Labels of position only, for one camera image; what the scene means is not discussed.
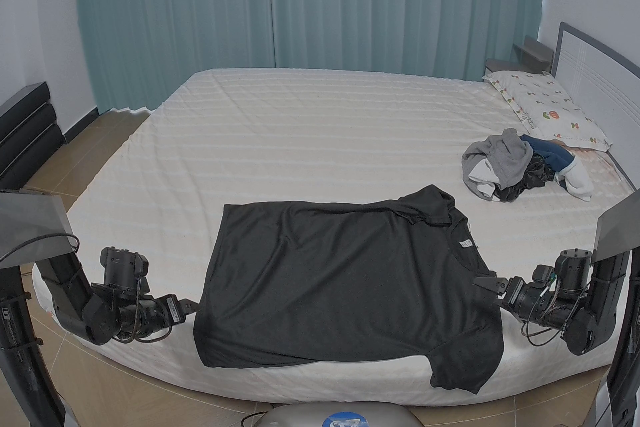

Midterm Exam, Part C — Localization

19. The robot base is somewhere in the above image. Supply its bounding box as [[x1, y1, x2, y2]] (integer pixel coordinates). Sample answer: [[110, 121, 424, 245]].
[[254, 404, 423, 427]]

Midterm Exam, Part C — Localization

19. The black chest of drawers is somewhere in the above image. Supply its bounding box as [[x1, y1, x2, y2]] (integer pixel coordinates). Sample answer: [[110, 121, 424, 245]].
[[0, 81, 66, 189]]

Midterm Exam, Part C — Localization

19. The white printed pillow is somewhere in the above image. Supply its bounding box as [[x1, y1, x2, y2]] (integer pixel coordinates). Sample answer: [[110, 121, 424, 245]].
[[481, 70, 614, 151]]

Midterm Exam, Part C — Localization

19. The pile of clothes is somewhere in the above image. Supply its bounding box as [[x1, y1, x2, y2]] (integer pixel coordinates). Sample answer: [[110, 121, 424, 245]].
[[461, 128, 595, 203]]

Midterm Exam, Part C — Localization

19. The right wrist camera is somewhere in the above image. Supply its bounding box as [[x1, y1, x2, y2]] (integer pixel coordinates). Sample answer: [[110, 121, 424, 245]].
[[531, 265, 557, 290]]

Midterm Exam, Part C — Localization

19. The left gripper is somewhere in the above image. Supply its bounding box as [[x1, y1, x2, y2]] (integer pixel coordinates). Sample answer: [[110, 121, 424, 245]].
[[139, 294, 202, 331]]

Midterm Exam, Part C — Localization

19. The grey bedside table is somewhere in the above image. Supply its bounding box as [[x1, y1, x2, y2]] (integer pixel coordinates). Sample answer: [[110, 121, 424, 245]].
[[485, 36, 555, 75]]

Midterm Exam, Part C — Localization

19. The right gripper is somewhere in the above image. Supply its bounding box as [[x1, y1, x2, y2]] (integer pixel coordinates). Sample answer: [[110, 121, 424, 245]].
[[472, 276, 544, 321]]

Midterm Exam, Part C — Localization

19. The black T-shirt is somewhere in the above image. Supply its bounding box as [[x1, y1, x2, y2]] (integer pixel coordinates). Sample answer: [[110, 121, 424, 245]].
[[192, 184, 505, 395]]

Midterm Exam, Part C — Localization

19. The bed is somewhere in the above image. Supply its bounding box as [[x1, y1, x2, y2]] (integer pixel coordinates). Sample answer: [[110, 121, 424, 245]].
[[31, 21, 640, 408]]

